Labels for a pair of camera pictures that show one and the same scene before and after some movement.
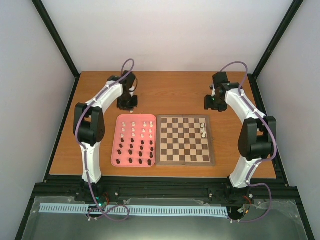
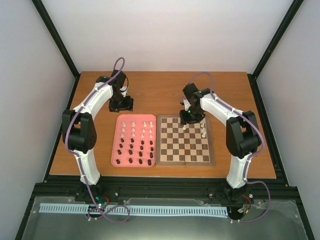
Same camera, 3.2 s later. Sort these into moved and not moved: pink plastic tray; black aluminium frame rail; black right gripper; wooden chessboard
Moved: black right gripper
Not moved: wooden chessboard; black aluminium frame rail; pink plastic tray
